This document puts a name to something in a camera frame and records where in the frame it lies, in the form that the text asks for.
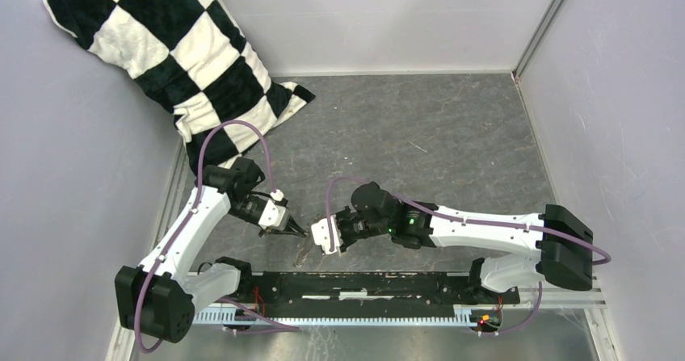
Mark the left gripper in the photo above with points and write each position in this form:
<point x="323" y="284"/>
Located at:
<point x="289" y="227"/>

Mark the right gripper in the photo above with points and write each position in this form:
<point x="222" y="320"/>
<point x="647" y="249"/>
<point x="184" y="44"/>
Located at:
<point x="344" y="242"/>

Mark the metal key organizer plate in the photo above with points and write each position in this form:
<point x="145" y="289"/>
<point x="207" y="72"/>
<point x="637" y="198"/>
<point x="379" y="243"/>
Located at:
<point x="303" y="252"/>

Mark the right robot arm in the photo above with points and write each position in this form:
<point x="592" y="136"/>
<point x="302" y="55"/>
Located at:
<point x="553" y="246"/>

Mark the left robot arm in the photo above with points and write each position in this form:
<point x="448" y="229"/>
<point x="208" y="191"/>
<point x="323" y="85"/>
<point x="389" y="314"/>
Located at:
<point x="160" y="296"/>

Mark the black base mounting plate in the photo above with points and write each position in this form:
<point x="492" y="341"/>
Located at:
<point x="365" y="294"/>

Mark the black and white checkered pillow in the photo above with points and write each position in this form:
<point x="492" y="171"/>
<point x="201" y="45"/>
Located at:
<point x="192" y="58"/>

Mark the aluminium corner profile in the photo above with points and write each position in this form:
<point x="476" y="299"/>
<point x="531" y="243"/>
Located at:
<point x="540" y="32"/>

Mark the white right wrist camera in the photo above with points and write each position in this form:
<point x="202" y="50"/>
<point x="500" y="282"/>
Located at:
<point x="326" y="235"/>

